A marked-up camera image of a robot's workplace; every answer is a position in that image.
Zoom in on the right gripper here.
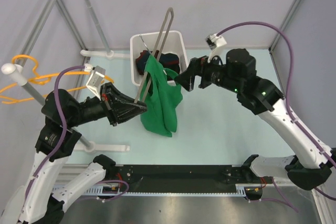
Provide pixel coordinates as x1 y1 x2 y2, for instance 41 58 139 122
173 50 242 94

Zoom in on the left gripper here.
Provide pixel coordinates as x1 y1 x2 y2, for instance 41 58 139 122
67 81 149 126

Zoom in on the navy maroon tank top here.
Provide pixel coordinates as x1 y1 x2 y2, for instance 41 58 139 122
135 50 181 77

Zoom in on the green tank top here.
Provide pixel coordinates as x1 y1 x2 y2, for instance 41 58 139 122
140 56 183 137

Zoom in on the grey velvet hanger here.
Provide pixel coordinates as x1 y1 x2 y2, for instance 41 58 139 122
133 6 175 104

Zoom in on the yellow plastic hanger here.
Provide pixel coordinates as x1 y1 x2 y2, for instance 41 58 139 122
1 54 114 104

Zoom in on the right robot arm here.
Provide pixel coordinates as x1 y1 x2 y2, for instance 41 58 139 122
174 49 335 190

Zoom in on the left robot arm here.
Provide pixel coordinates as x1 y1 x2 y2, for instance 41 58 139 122
1 82 147 223

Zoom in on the white plastic bin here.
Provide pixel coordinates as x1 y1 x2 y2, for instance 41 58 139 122
130 30 188 86

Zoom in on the clothes rack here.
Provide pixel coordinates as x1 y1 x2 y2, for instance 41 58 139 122
1 0 114 158

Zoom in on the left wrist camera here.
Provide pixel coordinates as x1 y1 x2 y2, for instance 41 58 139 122
84 63 106 100

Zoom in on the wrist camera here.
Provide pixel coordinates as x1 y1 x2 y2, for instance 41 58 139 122
84 63 106 100
205 34 227 63

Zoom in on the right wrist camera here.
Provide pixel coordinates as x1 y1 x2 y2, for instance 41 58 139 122
205 34 227 63

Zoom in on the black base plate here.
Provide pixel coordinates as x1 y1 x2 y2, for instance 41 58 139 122
117 165 268 200

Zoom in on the white cable duct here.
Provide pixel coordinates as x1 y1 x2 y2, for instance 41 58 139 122
62 184 249 197

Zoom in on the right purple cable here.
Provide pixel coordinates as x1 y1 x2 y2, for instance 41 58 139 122
216 20 336 213

